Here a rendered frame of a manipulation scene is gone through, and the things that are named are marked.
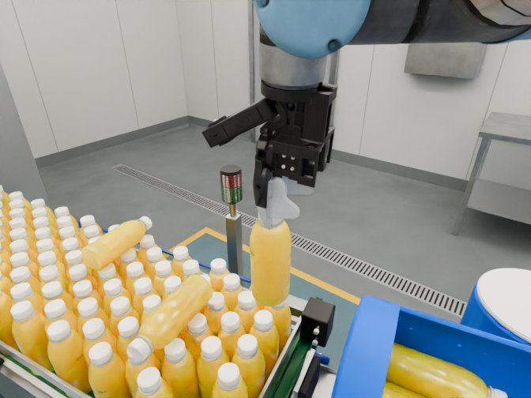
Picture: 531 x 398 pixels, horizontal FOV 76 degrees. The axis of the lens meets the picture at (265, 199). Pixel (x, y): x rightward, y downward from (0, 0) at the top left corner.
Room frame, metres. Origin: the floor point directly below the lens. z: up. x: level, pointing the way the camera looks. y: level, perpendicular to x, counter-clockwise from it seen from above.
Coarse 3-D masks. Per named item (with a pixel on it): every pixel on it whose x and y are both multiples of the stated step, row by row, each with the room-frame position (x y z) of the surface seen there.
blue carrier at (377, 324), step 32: (352, 320) 0.38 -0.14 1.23; (384, 320) 0.38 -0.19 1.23; (416, 320) 0.45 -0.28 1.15; (352, 352) 0.33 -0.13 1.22; (384, 352) 0.32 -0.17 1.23; (448, 352) 0.43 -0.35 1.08; (480, 352) 0.41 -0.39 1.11; (512, 352) 0.39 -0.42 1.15; (352, 384) 0.29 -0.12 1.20; (384, 384) 0.29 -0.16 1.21; (512, 384) 0.38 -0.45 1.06
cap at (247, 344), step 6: (246, 336) 0.46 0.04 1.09; (252, 336) 0.46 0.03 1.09; (240, 342) 0.45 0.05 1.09; (246, 342) 0.45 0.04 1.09; (252, 342) 0.45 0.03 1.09; (240, 348) 0.44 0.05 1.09; (246, 348) 0.43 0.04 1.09; (252, 348) 0.43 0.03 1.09; (246, 354) 0.43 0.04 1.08; (252, 354) 0.43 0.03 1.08
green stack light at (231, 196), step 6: (222, 186) 0.89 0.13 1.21; (240, 186) 0.90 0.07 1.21; (222, 192) 0.89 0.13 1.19; (228, 192) 0.88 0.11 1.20; (234, 192) 0.88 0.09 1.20; (240, 192) 0.90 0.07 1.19; (222, 198) 0.89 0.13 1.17; (228, 198) 0.88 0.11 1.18; (234, 198) 0.88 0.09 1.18; (240, 198) 0.89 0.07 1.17
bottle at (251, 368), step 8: (256, 352) 0.44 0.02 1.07; (232, 360) 0.44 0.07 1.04; (240, 360) 0.43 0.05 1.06; (248, 360) 0.43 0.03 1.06; (256, 360) 0.43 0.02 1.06; (264, 360) 0.45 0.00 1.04; (240, 368) 0.42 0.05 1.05; (248, 368) 0.42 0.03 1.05; (256, 368) 0.42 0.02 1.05; (264, 368) 0.44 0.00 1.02; (248, 376) 0.42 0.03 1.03; (256, 376) 0.42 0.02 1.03; (264, 376) 0.44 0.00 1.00; (248, 384) 0.42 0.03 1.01; (256, 384) 0.42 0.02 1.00; (264, 384) 0.44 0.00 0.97; (248, 392) 0.42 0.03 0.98; (256, 392) 0.42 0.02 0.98
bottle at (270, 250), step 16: (256, 224) 0.45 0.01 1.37; (256, 240) 0.43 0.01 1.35; (272, 240) 0.42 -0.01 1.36; (288, 240) 0.44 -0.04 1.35; (256, 256) 0.43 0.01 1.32; (272, 256) 0.42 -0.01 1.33; (288, 256) 0.44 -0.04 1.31; (256, 272) 0.43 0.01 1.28; (272, 272) 0.42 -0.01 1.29; (288, 272) 0.44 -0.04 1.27; (256, 288) 0.44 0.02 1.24; (272, 288) 0.43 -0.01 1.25; (288, 288) 0.45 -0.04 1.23; (272, 304) 0.43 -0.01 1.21
